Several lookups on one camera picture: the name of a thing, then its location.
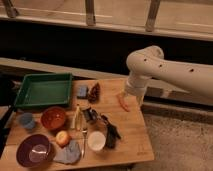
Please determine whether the grey-blue towel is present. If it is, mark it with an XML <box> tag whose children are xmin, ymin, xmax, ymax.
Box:
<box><xmin>54</xmin><ymin>140</ymin><xmax>81</xmax><ymax>164</ymax></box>

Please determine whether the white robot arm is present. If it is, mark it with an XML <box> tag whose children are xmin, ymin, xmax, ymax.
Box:
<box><xmin>124</xmin><ymin>46</ymin><xmax>213</xmax><ymax>102</ymax></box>

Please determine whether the orange-red bowl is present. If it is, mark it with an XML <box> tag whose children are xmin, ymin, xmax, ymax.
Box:
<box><xmin>41</xmin><ymin>106</ymin><xmax>66</xmax><ymax>131</ymax></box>

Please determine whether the purple bowl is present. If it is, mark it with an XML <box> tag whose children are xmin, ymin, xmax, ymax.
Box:
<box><xmin>16</xmin><ymin>134</ymin><xmax>52</xmax><ymax>168</ymax></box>

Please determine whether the brown pine cone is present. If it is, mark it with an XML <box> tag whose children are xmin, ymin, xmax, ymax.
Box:
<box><xmin>88</xmin><ymin>83</ymin><xmax>100</xmax><ymax>103</ymax></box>

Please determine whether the orange carrot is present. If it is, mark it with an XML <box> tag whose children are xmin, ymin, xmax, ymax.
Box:
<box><xmin>116</xmin><ymin>92</ymin><xmax>130</xmax><ymax>112</ymax></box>

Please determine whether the blue sponge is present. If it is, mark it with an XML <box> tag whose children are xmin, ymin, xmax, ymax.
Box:
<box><xmin>77</xmin><ymin>85</ymin><xmax>88</xmax><ymax>99</ymax></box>

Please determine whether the dark metal can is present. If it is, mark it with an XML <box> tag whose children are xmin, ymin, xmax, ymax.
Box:
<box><xmin>83</xmin><ymin>108</ymin><xmax>98</xmax><ymax>124</ymax></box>

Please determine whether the wooden cutting board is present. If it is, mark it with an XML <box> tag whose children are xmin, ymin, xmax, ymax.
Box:
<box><xmin>0</xmin><ymin>79</ymin><xmax>154</xmax><ymax>171</ymax></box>

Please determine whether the metal spoon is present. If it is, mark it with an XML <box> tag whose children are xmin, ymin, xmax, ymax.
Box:
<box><xmin>81</xmin><ymin>128</ymin><xmax>88</xmax><ymax>158</ymax></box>

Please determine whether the white cup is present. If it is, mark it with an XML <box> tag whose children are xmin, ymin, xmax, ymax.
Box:
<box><xmin>88</xmin><ymin>131</ymin><xmax>106</xmax><ymax>152</ymax></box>

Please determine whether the green plastic tray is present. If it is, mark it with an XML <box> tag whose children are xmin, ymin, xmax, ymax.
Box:
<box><xmin>14</xmin><ymin>73</ymin><xmax>73</xmax><ymax>109</ymax></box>

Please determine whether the apple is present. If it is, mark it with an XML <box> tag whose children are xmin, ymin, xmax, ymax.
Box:
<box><xmin>56</xmin><ymin>131</ymin><xmax>70</xmax><ymax>147</ymax></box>

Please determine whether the small blue cup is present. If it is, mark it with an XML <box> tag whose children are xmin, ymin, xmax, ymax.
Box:
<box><xmin>18</xmin><ymin>113</ymin><xmax>36</xmax><ymax>130</ymax></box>

